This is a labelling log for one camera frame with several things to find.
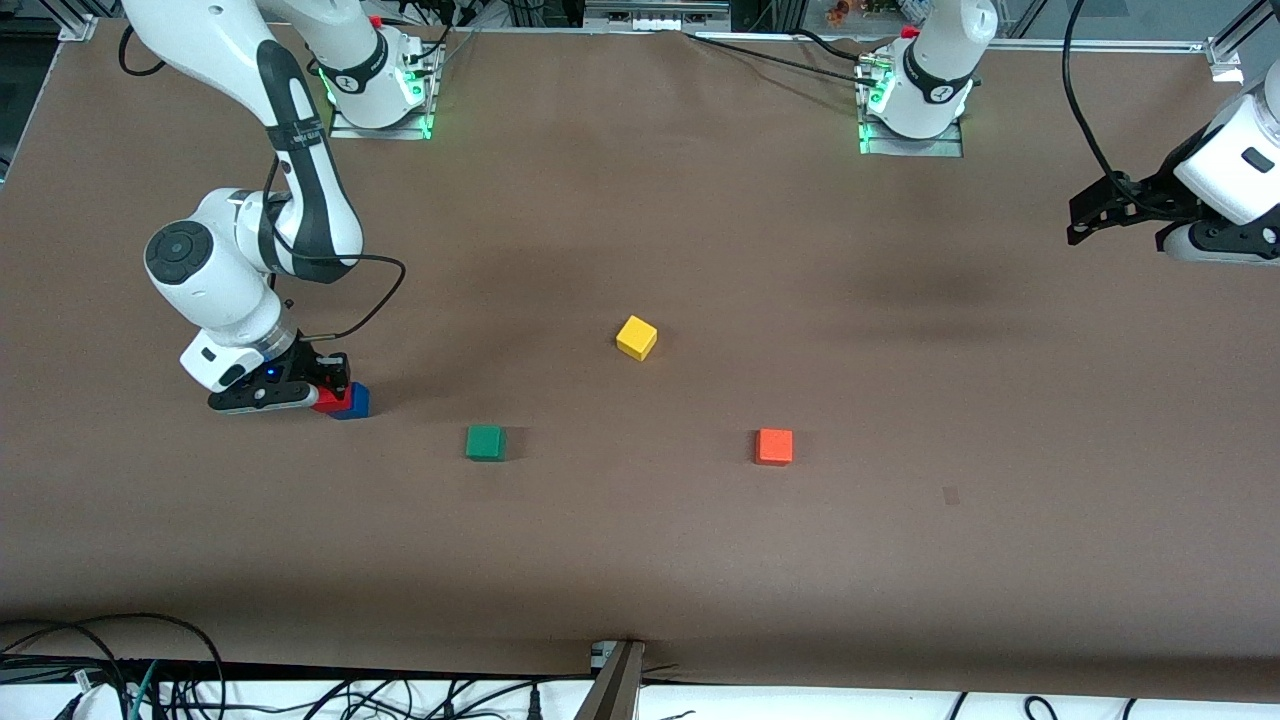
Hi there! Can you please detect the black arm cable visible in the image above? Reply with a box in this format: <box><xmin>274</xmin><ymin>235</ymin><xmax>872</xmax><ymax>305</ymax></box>
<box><xmin>262</xmin><ymin>150</ymin><xmax>408</xmax><ymax>343</ymax></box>
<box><xmin>1061</xmin><ymin>0</ymin><xmax>1153</xmax><ymax>193</ymax></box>

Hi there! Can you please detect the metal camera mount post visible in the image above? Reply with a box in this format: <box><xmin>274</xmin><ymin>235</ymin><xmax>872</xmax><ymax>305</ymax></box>
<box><xmin>574</xmin><ymin>639</ymin><xmax>647</xmax><ymax>720</ymax></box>

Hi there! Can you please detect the grey power strip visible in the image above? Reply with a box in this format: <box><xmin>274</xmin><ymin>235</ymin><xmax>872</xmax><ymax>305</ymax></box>
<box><xmin>584</xmin><ymin>0</ymin><xmax>732</xmax><ymax>32</ymax></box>

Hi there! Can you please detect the green floor cable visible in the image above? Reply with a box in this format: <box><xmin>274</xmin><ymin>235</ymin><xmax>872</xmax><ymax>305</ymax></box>
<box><xmin>124</xmin><ymin>660</ymin><xmax>162</xmax><ymax>720</ymax></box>

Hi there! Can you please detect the black base power cable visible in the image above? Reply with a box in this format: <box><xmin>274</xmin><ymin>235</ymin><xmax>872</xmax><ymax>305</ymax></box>
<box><xmin>684</xmin><ymin>32</ymin><xmax>873</xmax><ymax>83</ymax></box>
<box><xmin>794</xmin><ymin>27</ymin><xmax>883</xmax><ymax>65</ymax></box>

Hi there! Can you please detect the black looped floor cable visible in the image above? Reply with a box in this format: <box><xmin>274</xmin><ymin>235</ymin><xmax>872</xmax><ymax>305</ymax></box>
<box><xmin>0</xmin><ymin>612</ymin><xmax>227</xmax><ymax>720</ymax></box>

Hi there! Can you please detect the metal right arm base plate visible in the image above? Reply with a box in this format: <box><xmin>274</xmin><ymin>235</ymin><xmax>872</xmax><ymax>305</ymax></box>
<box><xmin>328</xmin><ymin>40</ymin><xmax>438</xmax><ymax>142</ymax></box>

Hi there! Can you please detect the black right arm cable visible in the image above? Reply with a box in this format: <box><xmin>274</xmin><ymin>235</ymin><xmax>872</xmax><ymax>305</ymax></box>
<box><xmin>262</xmin><ymin>150</ymin><xmax>408</xmax><ymax>343</ymax></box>

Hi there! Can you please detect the yellow cube block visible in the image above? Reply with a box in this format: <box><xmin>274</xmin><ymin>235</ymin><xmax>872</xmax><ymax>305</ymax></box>
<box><xmin>615</xmin><ymin>314</ymin><xmax>659</xmax><ymax>363</ymax></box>

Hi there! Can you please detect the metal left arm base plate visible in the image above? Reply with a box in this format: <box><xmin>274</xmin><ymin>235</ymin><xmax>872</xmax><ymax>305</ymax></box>
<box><xmin>857</xmin><ymin>60</ymin><xmax>967</xmax><ymax>159</ymax></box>

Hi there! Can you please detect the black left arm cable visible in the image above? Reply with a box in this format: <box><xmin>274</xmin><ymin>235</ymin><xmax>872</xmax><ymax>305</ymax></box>
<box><xmin>1061</xmin><ymin>0</ymin><xmax>1153</xmax><ymax>193</ymax></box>

